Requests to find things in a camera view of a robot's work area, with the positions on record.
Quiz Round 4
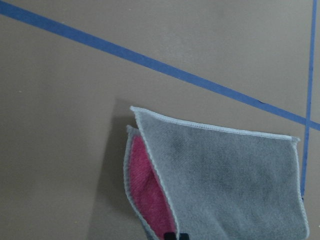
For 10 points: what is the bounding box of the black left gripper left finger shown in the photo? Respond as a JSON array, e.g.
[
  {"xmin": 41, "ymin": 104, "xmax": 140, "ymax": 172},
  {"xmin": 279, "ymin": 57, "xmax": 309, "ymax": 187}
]
[{"xmin": 163, "ymin": 232, "xmax": 176, "ymax": 240}]

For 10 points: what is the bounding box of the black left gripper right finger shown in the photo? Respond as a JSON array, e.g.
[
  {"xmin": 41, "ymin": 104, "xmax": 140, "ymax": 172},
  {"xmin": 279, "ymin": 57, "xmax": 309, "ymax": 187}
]
[{"xmin": 178, "ymin": 233, "xmax": 189, "ymax": 240}]

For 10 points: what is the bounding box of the pink towel with grey hem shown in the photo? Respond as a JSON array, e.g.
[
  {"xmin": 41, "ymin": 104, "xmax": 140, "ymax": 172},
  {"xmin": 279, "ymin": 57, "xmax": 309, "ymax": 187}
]
[{"xmin": 123, "ymin": 106, "xmax": 310, "ymax": 240}]

